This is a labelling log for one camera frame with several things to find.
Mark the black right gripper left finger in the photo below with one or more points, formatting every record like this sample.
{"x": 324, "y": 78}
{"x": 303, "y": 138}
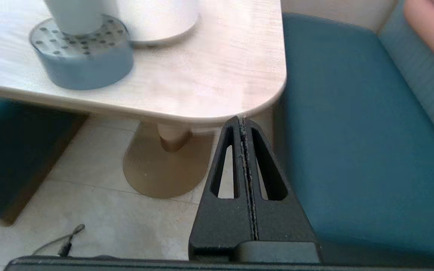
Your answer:
{"x": 220, "y": 226}

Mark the beige table pedestal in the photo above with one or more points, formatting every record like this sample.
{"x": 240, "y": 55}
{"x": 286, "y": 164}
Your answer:
{"x": 156, "y": 169}

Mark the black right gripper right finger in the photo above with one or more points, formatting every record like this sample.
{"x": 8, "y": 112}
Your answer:
{"x": 281, "y": 222}

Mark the grey paper cup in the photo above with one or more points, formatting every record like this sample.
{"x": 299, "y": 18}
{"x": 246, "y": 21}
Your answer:
{"x": 77, "y": 17}

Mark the clear water dispenser white base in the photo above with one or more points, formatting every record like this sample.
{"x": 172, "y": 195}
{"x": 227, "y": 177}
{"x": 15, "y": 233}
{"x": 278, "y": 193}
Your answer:
{"x": 156, "y": 19}

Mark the large round blue drip tray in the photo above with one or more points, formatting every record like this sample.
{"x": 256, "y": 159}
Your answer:
{"x": 85, "y": 67}

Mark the teal upholstered bench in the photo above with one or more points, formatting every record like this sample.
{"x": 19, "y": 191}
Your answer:
{"x": 352, "y": 150}
{"x": 13, "y": 158}

